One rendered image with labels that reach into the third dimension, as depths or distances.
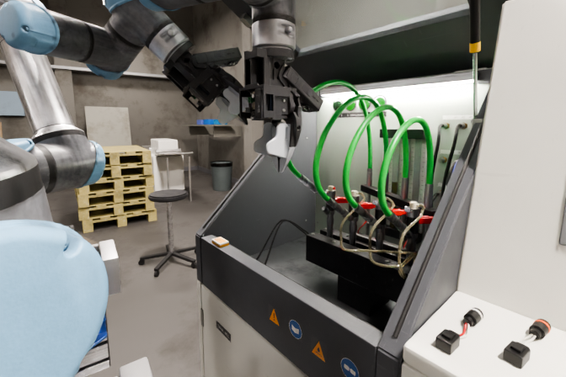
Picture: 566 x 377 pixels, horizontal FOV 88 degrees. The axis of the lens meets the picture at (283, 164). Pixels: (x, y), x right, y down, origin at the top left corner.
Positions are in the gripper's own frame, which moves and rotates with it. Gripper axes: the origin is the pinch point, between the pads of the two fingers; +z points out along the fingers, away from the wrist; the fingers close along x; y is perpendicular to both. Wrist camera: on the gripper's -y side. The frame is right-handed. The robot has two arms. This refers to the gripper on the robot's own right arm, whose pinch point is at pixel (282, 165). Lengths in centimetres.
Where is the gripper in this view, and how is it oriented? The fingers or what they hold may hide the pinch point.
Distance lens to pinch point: 55.1
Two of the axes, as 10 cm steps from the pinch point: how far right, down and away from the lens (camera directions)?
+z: 0.0, 9.9, 1.3
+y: -7.5, 0.9, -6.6
